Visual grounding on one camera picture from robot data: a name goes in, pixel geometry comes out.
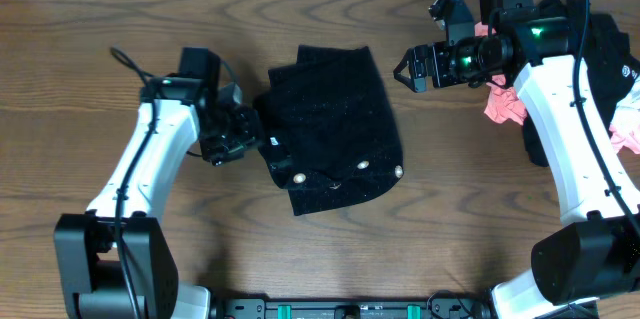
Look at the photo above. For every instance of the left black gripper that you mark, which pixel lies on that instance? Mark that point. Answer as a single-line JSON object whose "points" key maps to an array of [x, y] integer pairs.
{"points": [[248, 119]]}

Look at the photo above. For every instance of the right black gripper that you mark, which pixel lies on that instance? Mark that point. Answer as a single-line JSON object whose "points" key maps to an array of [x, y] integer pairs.
{"points": [[438, 53]]}

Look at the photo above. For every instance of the black velvet skirt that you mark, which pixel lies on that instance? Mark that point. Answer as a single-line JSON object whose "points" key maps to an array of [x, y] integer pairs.
{"points": [[331, 136]]}

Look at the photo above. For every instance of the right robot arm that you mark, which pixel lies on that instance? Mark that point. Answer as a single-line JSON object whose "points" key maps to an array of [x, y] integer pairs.
{"points": [[595, 254]]}

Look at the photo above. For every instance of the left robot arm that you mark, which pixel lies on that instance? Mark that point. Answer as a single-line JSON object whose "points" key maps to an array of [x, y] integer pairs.
{"points": [[113, 259]]}

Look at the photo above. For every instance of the pink garment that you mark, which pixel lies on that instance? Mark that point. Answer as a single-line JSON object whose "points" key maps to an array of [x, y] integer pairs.
{"points": [[504, 104]]}

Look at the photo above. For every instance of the black t-shirt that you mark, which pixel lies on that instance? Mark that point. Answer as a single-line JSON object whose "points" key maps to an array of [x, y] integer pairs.
{"points": [[608, 57]]}

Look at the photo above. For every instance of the black mounting rail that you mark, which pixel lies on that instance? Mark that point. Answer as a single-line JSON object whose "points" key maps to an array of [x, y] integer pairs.
{"points": [[437, 307]]}

